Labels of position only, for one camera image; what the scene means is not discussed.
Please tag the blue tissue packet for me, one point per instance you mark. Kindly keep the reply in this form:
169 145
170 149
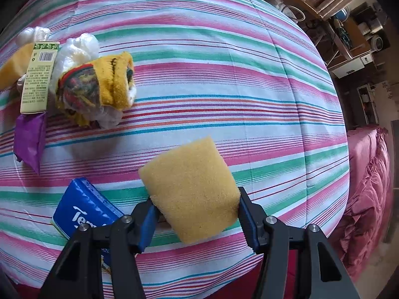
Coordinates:
84 205

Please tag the white plastic bag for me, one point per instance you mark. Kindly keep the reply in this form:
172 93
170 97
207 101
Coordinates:
31 34

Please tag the blue desk fan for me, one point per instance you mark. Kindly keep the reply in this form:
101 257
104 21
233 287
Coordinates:
341 14

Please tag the striped bedsheet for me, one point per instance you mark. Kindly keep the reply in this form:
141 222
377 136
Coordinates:
218 84

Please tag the white rice cooker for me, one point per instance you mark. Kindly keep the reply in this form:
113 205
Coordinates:
378 42

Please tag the purple plastic bag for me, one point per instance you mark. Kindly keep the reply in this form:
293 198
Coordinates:
29 140

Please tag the white open shelf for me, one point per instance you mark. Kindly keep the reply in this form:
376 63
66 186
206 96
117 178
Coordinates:
367 104

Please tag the clear crumpled plastic bag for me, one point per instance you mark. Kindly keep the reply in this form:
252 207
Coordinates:
79 48

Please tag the pink quilt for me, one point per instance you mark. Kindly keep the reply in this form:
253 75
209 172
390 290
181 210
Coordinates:
364 193

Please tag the cream and green carton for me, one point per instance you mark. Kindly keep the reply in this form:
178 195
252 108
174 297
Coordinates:
37 78

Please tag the white drawer unit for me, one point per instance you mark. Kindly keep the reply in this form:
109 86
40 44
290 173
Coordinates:
350 65

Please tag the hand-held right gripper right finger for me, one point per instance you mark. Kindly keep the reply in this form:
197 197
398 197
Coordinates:
247 224

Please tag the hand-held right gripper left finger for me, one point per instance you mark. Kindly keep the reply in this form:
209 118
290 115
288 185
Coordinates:
148 224

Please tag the yellow sock bundle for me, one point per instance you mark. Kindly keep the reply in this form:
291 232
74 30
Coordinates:
109 81

